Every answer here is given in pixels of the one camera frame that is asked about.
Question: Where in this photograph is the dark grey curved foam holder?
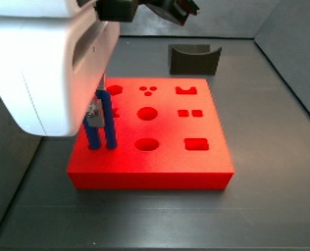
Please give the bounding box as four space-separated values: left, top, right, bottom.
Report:
168 44 221 75

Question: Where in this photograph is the red foam shape-sorter block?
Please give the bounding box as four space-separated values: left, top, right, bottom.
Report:
67 78 233 189

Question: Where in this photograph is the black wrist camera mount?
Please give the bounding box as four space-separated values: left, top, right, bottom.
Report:
77 0 201 26

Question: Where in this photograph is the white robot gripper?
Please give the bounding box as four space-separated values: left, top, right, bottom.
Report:
0 0 119 136

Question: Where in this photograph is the blue square-circle peg object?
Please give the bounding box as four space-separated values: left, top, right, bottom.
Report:
83 89 117 150

